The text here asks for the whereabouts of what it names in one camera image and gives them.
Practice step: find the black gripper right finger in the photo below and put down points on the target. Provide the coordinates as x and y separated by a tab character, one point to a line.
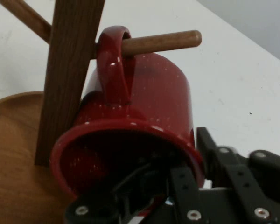
242	179

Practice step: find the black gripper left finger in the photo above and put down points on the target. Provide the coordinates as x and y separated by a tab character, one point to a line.
184	193

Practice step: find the red speckled enamel mug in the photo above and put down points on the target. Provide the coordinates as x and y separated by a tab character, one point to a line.
154	93

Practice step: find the brown wooden mug tree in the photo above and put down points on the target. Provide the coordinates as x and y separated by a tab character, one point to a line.
67	70

